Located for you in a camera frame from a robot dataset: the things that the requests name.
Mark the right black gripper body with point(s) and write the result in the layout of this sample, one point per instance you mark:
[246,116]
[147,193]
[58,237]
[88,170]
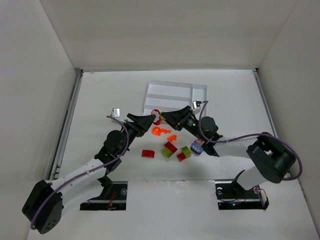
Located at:
[180,118]

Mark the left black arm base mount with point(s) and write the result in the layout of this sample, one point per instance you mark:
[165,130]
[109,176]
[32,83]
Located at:
[111,199]

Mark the red curved lego brick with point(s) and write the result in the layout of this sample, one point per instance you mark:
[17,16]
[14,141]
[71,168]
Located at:
[148,153]

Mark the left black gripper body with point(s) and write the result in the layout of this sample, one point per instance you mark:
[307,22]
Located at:
[135,125]

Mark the orange curved lego piece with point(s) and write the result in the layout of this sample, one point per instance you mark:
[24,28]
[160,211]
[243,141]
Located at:
[172,138]

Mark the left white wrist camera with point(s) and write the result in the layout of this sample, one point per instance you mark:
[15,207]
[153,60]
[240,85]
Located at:
[115,113]

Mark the white compartment sorting tray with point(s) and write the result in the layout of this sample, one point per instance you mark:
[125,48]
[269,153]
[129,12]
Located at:
[172,96]

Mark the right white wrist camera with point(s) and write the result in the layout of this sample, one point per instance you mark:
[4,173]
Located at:
[196,105]

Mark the purple paw print lego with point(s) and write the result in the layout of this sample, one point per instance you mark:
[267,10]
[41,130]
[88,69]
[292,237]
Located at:
[197,147]

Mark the orange round lego disc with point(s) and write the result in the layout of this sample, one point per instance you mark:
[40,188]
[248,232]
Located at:
[157,131]

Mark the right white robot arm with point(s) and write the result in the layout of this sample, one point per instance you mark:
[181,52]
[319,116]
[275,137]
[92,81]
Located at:
[271,157]

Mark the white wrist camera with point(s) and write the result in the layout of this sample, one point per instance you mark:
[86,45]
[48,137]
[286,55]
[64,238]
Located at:
[196,105]
[115,113]

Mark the small orange lego pieces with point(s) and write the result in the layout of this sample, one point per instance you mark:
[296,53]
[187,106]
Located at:
[166,131]

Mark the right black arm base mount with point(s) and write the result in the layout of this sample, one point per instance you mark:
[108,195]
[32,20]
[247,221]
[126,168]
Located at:
[231,196]

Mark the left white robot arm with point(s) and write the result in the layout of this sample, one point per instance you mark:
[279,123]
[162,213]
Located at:
[48,199]

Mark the red oval flower lego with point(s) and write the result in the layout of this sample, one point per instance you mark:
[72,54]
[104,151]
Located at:
[158,117]

